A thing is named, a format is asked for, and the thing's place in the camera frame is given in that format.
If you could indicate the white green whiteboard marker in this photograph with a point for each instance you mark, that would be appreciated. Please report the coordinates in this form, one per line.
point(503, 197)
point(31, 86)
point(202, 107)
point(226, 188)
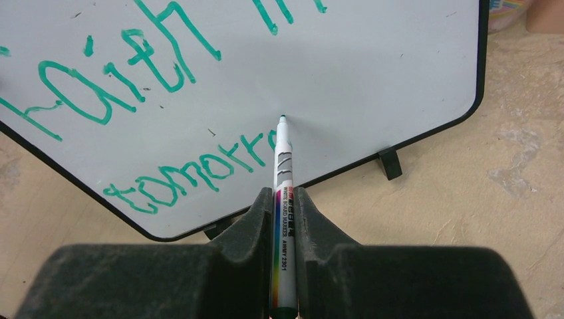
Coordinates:
point(283, 291)

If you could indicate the white whiteboard black frame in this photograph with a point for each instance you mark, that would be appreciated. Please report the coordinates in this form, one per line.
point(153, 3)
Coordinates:
point(165, 112)

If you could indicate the peach plastic file organizer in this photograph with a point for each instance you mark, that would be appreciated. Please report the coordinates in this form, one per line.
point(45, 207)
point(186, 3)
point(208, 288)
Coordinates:
point(545, 17)

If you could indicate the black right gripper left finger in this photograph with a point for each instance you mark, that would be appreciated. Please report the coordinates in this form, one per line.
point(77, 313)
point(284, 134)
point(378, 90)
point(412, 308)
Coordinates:
point(227, 277)

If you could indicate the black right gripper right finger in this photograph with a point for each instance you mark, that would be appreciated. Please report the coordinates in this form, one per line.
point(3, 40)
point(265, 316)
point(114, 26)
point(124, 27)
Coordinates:
point(338, 277)

